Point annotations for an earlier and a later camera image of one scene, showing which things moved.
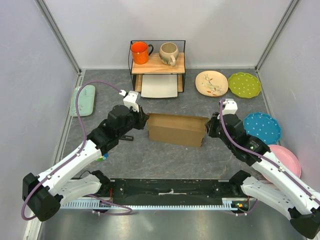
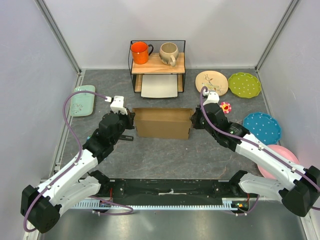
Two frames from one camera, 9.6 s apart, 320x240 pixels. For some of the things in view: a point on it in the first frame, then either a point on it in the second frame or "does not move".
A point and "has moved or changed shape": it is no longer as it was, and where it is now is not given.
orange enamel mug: (140, 51) does not move
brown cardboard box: (177, 129) has moved or changed shape
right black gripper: (211, 123) to (194, 118)
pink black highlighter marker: (127, 137) does not move
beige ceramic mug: (168, 53) does not move
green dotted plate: (244, 85) does not move
